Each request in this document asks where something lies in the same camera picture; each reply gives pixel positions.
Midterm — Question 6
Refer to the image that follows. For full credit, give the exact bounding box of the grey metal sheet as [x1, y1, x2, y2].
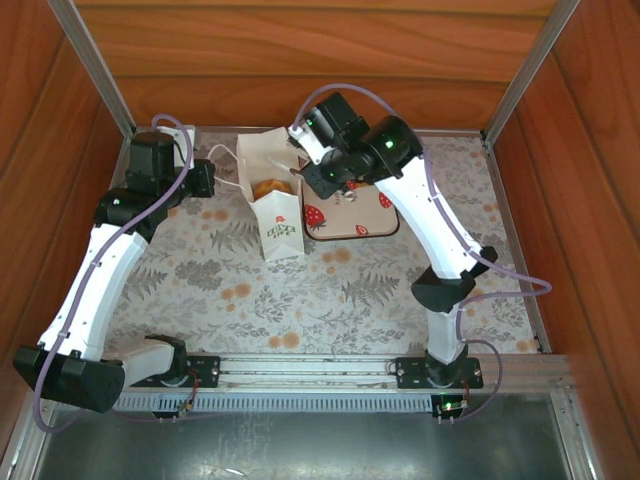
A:
[34, 412, 571, 480]

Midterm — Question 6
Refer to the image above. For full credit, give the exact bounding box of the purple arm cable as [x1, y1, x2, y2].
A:
[294, 83, 553, 421]
[32, 113, 196, 434]

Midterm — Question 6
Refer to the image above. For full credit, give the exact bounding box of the strawberry print tray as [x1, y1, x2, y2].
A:
[303, 174, 400, 243]

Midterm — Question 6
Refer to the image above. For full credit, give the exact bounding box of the glazed ring bread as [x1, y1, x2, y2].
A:
[253, 178, 294, 201]

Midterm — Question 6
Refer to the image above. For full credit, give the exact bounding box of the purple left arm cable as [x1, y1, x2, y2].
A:
[32, 113, 196, 434]

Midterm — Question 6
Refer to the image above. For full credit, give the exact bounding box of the slotted grey cable duct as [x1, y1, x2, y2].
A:
[117, 389, 436, 414]

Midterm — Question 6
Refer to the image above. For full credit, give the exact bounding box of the aluminium frame rail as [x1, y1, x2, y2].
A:
[482, 133, 554, 354]
[549, 392, 601, 480]
[0, 399, 54, 480]

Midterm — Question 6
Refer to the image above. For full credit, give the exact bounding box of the floral tablecloth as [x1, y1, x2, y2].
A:
[107, 130, 544, 356]

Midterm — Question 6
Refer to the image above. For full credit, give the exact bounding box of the circuit board with green light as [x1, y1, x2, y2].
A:
[432, 393, 471, 425]

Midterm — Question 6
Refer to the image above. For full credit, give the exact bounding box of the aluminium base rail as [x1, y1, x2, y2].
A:
[214, 352, 571, 394]

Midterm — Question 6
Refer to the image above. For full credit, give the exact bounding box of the aluminium frame post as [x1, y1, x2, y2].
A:
[482, 0, 582, 146]
[48, 0, 137, 135]

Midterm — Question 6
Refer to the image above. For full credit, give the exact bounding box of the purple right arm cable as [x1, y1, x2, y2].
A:
[294, 83, 553, 421]

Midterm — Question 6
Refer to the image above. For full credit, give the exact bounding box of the white paper bag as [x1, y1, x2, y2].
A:
[207, 127, 307, 264]

